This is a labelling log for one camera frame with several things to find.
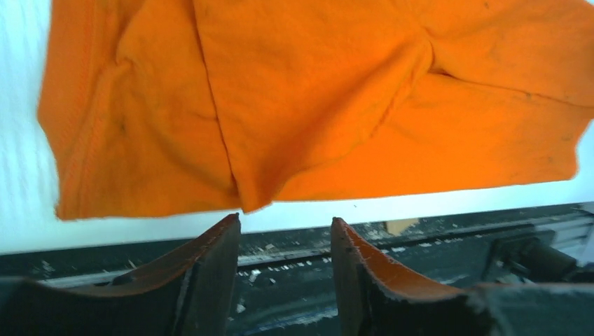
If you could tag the brown tape piece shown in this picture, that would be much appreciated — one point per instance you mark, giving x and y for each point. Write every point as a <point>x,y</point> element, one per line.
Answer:
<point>396,227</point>

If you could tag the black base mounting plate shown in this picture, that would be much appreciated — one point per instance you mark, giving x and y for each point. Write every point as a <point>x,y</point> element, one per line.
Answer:
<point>284,282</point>

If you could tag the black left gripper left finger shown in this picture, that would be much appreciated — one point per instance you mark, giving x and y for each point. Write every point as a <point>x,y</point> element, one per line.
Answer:
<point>187,291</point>

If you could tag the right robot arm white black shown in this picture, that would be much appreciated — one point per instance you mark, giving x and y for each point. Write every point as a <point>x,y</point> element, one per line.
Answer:
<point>531,256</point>

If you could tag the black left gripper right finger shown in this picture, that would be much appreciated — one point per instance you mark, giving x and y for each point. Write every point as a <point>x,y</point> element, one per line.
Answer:
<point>378,295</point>

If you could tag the orange t shirt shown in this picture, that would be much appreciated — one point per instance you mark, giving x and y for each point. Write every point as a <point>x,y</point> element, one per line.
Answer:
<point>157,108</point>

